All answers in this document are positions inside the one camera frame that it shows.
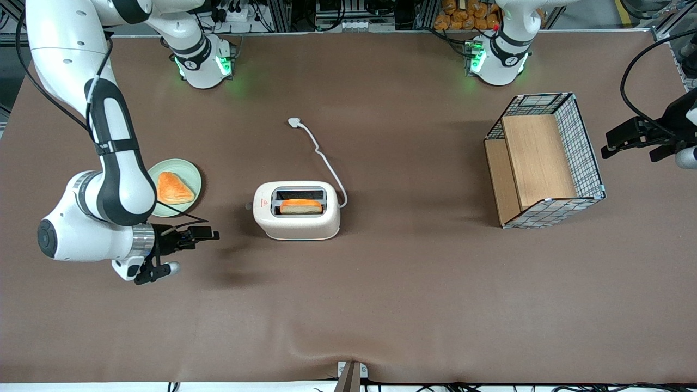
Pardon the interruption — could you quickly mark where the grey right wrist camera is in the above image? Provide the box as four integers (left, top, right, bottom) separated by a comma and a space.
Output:
134, 261, 181, 286

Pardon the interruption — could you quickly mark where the triangular orange pastry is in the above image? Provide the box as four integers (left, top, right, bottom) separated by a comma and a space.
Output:
157, 171, 195, 205

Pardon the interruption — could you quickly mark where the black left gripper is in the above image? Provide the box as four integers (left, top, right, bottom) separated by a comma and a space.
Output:
601, 90, 697, 163

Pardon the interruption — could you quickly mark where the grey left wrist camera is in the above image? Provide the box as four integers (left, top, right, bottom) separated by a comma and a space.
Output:
674, 145, 697, 170

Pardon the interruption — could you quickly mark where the white power strip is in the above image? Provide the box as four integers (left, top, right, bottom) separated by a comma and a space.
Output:
215, 4, 251, 22

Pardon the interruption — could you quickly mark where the brown table mat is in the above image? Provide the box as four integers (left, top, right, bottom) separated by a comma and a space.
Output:
0, 30, 697, 384

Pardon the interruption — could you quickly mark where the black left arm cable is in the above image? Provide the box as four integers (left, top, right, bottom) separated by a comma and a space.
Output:
620, 30, 697, 137

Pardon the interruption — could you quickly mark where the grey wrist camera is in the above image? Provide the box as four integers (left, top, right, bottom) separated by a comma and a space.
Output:
134, 261, 181, 286
674, 145, 697, 170

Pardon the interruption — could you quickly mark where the toast slice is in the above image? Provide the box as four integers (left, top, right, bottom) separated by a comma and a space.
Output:
279, 199, 323, 215

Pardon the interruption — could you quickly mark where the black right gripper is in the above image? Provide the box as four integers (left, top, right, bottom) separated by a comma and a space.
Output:
154, 224, 221, 259

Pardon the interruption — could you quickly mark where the wooden step shelf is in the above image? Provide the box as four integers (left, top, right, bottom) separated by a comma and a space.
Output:
485, 114, 578, 226

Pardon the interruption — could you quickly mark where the bag of bread rolls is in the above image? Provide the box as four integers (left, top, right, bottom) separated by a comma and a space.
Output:
434, 0, 502, 31

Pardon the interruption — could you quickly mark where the wire mesh basket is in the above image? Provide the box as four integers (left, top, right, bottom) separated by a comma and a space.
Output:
484, 93, 606, 229

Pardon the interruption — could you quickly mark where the white toaster power cable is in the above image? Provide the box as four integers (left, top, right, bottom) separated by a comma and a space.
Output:
288, 117, 349, 209

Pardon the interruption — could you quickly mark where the pale green plate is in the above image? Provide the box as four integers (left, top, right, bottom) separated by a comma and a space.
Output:
146, 158, 202, 218

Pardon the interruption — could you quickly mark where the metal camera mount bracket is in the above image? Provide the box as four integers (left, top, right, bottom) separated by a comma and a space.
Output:
333, 361, 369, 392

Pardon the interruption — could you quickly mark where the aluminium frame profile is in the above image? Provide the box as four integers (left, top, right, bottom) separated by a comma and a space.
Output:
651, 0, 697, 90

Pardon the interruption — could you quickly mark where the white two-slot toaster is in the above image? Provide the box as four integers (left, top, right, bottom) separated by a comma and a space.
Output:
253, 181, 341, 241

